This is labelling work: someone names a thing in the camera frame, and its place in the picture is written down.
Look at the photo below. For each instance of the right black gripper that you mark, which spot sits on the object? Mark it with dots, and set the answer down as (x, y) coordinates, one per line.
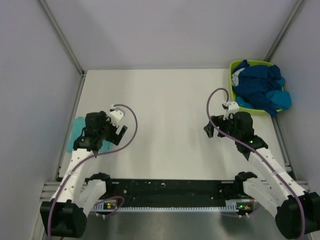
(219, 121)

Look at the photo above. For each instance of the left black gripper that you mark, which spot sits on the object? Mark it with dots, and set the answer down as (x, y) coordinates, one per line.
(114, 138)

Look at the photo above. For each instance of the teal t shirt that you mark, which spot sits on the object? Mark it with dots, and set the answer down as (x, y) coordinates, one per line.
(77, 127)

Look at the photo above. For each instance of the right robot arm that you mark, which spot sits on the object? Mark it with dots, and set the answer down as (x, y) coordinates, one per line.
(295, 210)

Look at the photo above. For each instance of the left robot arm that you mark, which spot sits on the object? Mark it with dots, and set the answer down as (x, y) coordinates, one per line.
(65, 214)

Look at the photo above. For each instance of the dark blue t shirt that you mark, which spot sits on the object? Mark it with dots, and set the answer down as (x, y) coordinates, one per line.
(248, 70)

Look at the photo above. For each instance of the light blue t shirt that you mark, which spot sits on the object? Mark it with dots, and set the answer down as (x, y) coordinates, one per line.
(263, 94)

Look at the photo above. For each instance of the green plastic bin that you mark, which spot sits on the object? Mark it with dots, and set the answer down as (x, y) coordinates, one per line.
(258, 87)

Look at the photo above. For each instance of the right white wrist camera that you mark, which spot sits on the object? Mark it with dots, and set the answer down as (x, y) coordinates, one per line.
(230, 107)

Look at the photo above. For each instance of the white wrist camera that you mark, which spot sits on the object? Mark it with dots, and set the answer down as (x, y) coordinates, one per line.
(230, 107)
(116, 115)

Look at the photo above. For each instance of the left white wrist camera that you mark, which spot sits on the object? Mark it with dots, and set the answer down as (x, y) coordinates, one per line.
(116, 115)

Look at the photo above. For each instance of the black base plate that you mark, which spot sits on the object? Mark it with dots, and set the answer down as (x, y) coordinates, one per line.
(167, 193)

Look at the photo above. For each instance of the grey slotted cable duct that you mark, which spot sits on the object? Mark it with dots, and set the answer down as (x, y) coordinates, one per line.
(230, 207)

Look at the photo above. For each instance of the right aluminium frame post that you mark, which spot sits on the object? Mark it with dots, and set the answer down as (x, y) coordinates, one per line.
(294, 13)

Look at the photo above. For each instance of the aluminium frame post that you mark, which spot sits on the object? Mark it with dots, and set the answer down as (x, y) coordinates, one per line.
(294, 13)
(60, 36)

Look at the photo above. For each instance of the left aluminium frame post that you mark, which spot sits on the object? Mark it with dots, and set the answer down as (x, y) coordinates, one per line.
(60, 36)

